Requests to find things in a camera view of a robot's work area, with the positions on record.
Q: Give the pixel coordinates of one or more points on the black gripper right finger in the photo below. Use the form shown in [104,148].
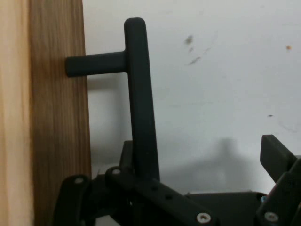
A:
[274,156]

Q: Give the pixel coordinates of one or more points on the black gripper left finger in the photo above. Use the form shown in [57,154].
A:
[150,195]

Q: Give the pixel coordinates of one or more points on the wooden drawer cabinet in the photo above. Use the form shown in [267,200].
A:
[54,117]

